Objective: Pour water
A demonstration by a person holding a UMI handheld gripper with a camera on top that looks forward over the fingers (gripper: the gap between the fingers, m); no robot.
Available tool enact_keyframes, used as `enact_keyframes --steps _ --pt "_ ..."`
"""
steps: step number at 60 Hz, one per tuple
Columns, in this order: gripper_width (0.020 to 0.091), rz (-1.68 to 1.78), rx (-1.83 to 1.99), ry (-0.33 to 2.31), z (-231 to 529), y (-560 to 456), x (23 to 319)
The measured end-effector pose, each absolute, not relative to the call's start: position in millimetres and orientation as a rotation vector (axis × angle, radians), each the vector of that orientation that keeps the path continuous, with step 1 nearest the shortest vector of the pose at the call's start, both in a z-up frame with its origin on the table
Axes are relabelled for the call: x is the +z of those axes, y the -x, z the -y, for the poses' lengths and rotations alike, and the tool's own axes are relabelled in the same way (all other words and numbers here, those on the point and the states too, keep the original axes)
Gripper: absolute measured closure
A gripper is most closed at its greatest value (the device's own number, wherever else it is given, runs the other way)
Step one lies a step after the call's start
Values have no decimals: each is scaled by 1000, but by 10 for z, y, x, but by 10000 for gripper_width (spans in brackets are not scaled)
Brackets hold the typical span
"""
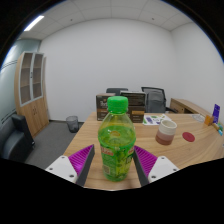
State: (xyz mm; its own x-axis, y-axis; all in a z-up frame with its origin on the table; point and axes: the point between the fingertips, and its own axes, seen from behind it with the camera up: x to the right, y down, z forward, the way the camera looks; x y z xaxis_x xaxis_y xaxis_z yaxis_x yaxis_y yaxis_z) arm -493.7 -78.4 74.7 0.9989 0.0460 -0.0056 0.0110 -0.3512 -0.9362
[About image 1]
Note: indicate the black mesh waste bin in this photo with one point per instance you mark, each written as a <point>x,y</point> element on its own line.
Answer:
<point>72,123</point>

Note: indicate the wooden side desk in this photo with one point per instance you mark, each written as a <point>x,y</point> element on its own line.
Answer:
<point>186,106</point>

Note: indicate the orange small box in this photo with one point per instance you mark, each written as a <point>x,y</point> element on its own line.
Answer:
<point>208,120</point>

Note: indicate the white and green printed sheet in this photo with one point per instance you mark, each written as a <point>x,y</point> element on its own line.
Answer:
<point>155,119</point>

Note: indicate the flat round red coaster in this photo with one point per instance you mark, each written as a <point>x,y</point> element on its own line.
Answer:
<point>188,136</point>

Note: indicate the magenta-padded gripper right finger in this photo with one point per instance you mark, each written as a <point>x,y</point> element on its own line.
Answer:
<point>154,166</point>

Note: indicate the white and brown cup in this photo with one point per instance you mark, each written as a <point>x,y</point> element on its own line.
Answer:
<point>165,131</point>

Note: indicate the wooden cabinet with glass doors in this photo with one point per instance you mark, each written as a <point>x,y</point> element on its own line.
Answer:
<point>30,91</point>

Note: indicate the grey office chair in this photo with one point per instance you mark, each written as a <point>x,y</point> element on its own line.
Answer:
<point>154,99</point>

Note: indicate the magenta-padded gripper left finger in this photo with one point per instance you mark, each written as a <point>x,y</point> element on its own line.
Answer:
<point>71,165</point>

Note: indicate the dark brown cardboard box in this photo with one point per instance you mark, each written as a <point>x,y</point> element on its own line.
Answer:
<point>103,106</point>
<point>136,106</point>

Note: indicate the black leather sofa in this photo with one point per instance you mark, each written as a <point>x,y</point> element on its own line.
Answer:
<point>15,138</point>

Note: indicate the green drink bottle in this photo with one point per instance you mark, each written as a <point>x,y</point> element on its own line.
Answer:
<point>116,143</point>

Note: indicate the dark office chair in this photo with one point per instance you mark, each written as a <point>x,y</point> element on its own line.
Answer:
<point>115,90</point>

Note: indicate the ceiling light panel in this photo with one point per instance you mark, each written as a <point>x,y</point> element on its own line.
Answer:
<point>33,23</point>

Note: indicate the purple box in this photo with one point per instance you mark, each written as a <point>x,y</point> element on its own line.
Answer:
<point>216,113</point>

